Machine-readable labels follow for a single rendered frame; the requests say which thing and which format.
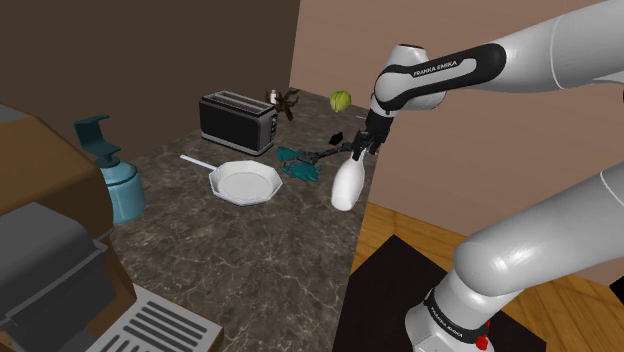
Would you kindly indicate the white bottle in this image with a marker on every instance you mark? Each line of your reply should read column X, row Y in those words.
column 347, row 187

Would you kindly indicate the dark brown branch figure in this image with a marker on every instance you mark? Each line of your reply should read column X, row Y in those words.
column 285, row 105

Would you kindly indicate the green round fruit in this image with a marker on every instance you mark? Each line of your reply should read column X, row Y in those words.
column 340, row 101

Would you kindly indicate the brown and grey coffee machine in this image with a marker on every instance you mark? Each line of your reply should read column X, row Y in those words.
column 44, row 234

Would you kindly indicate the dark robot stand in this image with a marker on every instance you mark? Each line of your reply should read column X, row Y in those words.
column 385, row 292

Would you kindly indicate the black and silver toaster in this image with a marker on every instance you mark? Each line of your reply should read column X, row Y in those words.
column 234, row 124

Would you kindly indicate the teal soap dispenser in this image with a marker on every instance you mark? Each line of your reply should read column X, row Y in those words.
column 122, row 190

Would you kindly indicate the teal kitchen tool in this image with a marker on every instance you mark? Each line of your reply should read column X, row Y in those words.
column 302, row 170

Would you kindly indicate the small black object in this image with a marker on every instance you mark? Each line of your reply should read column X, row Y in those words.
column 336, row 138

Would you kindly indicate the small white shaker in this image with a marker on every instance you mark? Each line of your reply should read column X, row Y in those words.
column 273, row 95

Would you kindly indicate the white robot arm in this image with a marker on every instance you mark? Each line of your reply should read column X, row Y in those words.
column 516, row 253

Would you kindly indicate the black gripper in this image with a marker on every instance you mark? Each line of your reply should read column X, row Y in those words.
column 378, row 128

